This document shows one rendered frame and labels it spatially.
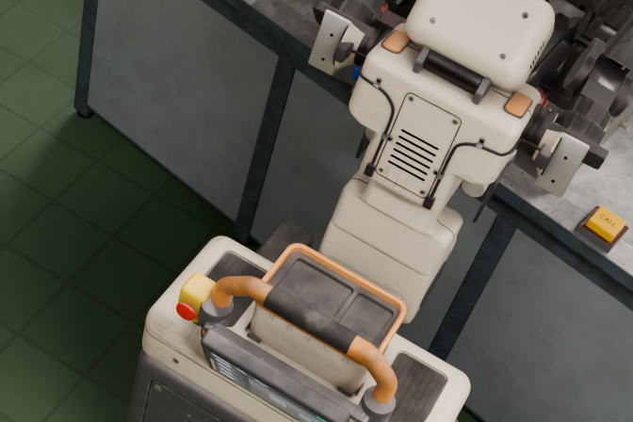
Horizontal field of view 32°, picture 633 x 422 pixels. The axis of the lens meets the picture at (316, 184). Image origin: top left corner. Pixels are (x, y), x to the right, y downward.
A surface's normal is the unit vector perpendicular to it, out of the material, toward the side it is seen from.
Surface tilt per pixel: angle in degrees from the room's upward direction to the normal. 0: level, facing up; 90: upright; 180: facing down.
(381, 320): 0
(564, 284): 90
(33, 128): 0
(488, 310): 90
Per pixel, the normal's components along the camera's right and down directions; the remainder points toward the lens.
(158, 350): -0.46, 0.56
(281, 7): 0.22, -0.67
